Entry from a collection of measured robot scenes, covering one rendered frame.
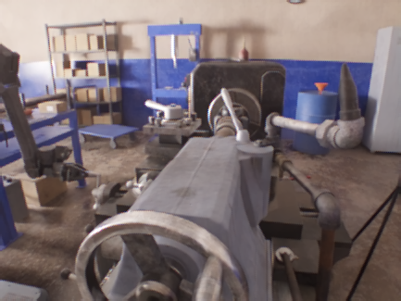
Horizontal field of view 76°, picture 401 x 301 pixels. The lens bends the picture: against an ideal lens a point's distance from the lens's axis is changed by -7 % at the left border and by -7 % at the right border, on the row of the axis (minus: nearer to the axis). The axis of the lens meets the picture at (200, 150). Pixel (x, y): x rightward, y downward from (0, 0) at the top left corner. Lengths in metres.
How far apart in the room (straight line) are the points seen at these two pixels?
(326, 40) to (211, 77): 3.56
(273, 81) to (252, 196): 0.89
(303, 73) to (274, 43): 0.68
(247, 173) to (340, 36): 4.43
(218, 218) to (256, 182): 0.28
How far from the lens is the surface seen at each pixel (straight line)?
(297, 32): 4.83
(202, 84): 1.52
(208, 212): 0.38
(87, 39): 5.30
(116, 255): 0.51
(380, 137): 4.78
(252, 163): 0.62
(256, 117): 1.31
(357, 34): 5.02
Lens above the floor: 1.36
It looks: 19 degrees down
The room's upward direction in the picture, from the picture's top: straight up
